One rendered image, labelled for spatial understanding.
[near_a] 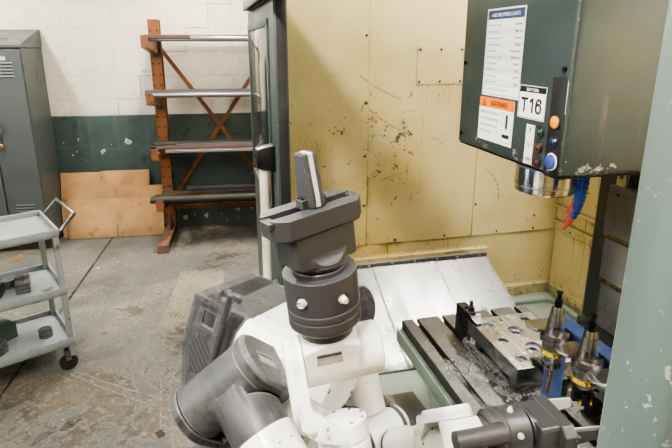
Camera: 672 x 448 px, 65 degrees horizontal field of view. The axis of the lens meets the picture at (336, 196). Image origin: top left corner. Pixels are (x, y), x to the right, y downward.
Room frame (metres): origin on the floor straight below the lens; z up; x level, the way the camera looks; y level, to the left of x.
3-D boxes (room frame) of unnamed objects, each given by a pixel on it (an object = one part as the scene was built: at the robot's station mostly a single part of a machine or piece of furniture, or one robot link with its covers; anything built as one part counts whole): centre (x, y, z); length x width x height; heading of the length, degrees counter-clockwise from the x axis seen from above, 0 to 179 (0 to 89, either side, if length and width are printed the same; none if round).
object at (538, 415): (0.83, -0.36, 1.18); 0.13 x 0.12 x 0.10; 14
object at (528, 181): (1.39, -0.57, 1.55); 0.16 x 0.16 x 0.12
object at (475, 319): (1.60, -0.45, 0.97); 0.13 x 0.03 x 0.15; 14
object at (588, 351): (0.99, -0.54, 1.26); 0.04 x 0.04 x 0.07
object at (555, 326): (1.10, -0.51, 1.26); 0.04 x 0.04 x 0.07
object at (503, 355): (1.46, -0.59, 0.97); 0.29 x 0.23 x 0.05; 14
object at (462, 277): (2.03, -0.40, 0.75); 0.89 x 0.67 x 0.26; 104
